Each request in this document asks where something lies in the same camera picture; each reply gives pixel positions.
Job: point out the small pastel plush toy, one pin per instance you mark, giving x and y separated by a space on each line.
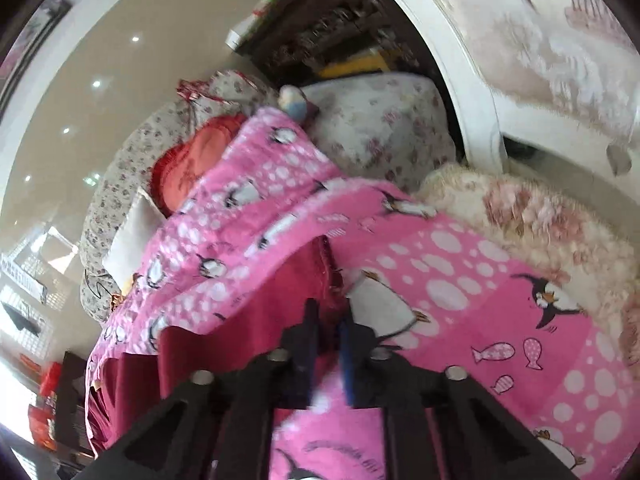
295 102

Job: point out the cream fluffy floral blanket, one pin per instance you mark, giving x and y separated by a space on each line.
540 215

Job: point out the rose print cushion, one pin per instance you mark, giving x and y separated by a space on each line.
380 120

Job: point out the white ornate upholstered chair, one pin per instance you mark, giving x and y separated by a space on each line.
525 35

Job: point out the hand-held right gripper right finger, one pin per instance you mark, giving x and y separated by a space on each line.
346 365

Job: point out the dark red garment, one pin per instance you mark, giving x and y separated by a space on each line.
280 300

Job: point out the pink penguin print blanket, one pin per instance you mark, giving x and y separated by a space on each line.
465 340

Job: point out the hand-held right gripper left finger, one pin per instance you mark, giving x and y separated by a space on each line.
307 355

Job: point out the dark carved wooden cabinet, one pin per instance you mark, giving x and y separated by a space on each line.
325 15

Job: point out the white pillow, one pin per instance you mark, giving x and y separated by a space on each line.
132 240

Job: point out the red cushion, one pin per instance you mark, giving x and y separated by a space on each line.
192 165

